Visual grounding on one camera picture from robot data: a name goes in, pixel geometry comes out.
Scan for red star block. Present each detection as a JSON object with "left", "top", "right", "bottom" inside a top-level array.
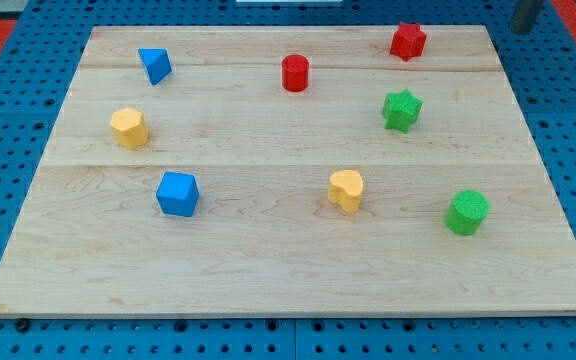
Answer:
[{"left": 389, "top": 22, "right": 427, "bottom": 61}]

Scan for green star block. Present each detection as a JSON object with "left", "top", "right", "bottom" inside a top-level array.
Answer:
[{"left": 382, "top": 89, "right": 423, "bottom": 133}]

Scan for yellow heart block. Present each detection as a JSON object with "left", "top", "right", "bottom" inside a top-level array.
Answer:
[{"left": 327, "top": 169, "right": 364, "bottom": 213}]

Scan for blue cube block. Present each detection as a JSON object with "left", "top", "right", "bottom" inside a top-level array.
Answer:
[{"left": 156, "top": 171, "right": 199, "bottom": 217}]

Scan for red cylinder block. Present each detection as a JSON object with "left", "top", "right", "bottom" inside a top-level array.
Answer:
[{"left": 281, "top": 54, "right": 310, "bottom": 92}]

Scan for yellow hexagon block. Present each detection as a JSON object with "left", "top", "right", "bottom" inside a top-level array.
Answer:
[{"left": 110, "top": 107, "right": 149, "bottom": 149}]

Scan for blue triangle block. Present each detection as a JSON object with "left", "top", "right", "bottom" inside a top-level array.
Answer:
[{"left": 137, "top": 48, "right": 173, "bottom": 85}]

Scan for green cylinder block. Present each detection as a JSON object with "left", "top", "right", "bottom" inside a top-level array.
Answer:
[{"left": 444, "top": 189, "right": 490, "bottom": 236}]

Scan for wooden board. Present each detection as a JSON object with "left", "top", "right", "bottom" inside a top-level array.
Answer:
[{"left": 0, "top": 25, "right": 576, "bottom": 319}]

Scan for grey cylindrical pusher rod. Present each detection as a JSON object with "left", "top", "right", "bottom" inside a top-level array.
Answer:
[{"left": 509, "top": 0, "right": 545, "bottom": 35}]

